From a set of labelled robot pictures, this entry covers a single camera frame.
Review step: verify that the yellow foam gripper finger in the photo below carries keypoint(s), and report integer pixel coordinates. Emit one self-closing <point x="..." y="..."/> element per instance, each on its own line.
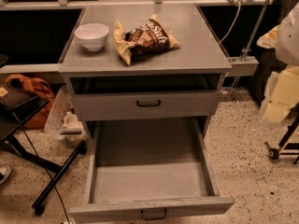
<point x="282" y="89"/>

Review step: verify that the brown chip bag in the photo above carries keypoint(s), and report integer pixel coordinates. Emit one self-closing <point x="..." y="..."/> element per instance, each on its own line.
<point x="151" y="37"/>

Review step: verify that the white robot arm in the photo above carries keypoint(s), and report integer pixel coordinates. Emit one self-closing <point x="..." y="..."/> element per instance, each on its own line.
<point x="291" y="21"/>

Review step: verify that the closed grey upper drawer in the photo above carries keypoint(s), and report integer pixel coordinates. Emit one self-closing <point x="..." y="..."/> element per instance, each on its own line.
<point x="147" y="105"/>

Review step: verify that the open grey lower drawer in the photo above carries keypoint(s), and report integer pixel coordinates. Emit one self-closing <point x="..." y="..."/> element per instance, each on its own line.
<point x="149" y="169"/>

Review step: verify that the grey drawer cabinet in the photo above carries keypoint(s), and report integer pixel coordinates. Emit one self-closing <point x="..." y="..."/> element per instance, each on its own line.
<point x="198" y="65"/>

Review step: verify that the clear plastic bag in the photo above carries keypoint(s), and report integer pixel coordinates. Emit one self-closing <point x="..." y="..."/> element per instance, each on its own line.
<point x="62" y="123"/>

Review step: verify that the black wheeled cart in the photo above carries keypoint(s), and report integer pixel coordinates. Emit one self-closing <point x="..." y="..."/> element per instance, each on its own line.
<point x="285" y="145"/>

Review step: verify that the metal stand pole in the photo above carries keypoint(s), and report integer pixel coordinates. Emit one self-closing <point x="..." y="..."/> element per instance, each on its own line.
<point x="244" y="53"/>

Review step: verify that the white ceramic bowl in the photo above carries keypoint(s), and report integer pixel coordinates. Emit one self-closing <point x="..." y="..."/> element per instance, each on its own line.
<point x="92" y="36"/>

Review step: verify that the orange backpack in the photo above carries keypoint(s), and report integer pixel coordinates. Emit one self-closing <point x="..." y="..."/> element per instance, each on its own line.
<point x="42" y="88"/>

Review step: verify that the black folding table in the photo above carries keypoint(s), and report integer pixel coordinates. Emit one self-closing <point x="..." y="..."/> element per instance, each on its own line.
<point x="13" y="117"/>

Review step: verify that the white sneaker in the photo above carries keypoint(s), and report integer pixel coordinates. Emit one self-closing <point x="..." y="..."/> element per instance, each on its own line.
<point x="5" y="172"/>

